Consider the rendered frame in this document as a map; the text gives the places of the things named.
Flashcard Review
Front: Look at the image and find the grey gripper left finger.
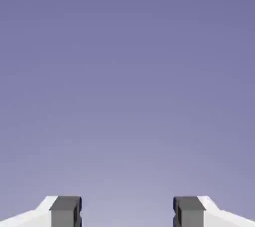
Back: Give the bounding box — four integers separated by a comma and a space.
0, 195, 83, 227

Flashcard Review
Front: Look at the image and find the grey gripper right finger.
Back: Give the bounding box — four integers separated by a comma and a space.
172, 195, 255, 227

